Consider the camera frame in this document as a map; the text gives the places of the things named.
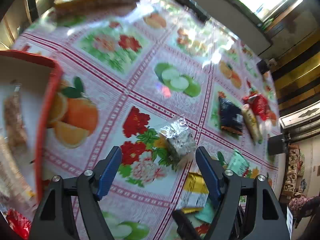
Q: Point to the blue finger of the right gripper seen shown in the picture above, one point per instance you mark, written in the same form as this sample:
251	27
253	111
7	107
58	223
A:
185	228

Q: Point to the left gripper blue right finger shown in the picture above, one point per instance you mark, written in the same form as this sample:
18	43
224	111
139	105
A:
212	172

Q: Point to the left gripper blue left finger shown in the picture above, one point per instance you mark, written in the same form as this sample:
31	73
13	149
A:
105	172

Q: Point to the speckled nougat candy packet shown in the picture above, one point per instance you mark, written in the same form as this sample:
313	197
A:
179	141

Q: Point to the yellow white snack packet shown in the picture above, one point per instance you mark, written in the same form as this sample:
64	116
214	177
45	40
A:
194	194

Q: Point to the long mint green packet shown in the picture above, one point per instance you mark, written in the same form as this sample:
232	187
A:
239	166

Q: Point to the white cream roll packet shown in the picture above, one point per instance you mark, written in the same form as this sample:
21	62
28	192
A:
251	124

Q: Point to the brown crumb cake packet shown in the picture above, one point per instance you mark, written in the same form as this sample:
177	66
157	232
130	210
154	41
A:
14	124

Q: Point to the round brown cookie packet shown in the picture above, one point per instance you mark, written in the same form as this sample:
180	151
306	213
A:
13	184

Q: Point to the black snack packet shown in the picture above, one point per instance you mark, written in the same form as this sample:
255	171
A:
231	118

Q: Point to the red foil snack bag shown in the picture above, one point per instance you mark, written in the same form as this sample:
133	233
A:
260	107

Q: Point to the floral fruit plastic tablecloth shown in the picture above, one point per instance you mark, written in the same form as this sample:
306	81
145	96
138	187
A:
127	71

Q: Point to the small dark ink bottle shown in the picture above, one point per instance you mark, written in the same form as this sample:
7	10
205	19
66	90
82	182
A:
265	65

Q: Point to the red rimmed white tray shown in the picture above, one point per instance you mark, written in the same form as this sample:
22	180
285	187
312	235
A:
40	77

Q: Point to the black flashlight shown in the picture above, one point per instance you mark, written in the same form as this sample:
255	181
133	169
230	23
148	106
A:
199	12

